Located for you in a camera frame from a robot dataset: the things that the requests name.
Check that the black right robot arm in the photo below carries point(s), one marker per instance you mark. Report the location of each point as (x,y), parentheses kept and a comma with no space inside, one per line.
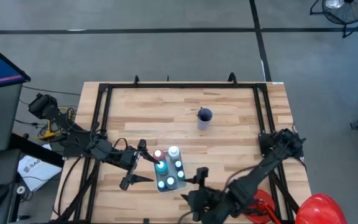
(259,177)

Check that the small light blue paint bottle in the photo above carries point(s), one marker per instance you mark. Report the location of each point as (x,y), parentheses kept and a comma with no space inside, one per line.
(161,185)

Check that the red paint bottle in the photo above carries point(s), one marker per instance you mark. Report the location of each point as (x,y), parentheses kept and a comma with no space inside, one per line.
(158,153)

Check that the black table edge clip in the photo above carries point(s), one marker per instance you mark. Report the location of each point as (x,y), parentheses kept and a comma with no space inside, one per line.
(146,221)

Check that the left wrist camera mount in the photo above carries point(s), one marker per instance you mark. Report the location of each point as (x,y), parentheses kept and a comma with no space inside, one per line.
(125,183)

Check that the large turquoise paint bottle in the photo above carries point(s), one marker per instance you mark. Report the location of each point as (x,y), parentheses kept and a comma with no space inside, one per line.
(161,167)

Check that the black side desk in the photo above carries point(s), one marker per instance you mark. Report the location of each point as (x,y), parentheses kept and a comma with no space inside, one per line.
(42,154)

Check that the dark grey paint bottle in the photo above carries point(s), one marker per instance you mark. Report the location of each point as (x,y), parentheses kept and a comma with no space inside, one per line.
(170,181)

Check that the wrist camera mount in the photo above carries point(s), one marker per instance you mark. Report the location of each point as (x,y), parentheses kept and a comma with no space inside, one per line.
(202,174)
(125,183)

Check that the white tape roll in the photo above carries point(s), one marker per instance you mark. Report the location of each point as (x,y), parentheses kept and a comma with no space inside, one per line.
(18,189)

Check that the large white paint bottle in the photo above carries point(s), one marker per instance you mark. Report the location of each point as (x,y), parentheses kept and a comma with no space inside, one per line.
(173,151)

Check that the red hard hat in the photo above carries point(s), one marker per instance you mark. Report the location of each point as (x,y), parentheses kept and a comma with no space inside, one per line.
(320,210)

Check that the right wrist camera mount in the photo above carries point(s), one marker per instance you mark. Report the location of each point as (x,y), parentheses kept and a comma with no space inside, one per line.
(202,174)

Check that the white plastic bin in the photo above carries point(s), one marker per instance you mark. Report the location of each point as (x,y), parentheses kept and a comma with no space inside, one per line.
(166,191)

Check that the black floor fan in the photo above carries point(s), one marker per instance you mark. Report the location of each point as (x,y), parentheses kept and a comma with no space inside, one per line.
(346,12)

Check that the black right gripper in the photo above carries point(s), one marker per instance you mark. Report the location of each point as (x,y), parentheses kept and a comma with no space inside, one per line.
(210,205)

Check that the small royal blue paint bottle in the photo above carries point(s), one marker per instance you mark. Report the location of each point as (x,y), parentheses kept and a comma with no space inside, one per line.
(178,164)

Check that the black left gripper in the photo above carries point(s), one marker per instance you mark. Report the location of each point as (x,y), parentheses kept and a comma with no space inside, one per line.
(129,158)

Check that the white printed paper bag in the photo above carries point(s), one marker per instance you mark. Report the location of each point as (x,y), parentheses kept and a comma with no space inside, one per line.
(39,174)

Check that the lilac plastic cup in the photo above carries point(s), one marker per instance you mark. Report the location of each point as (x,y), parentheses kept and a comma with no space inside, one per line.
(204,124)

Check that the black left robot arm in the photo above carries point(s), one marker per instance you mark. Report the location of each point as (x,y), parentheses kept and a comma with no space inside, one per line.
(73,140)

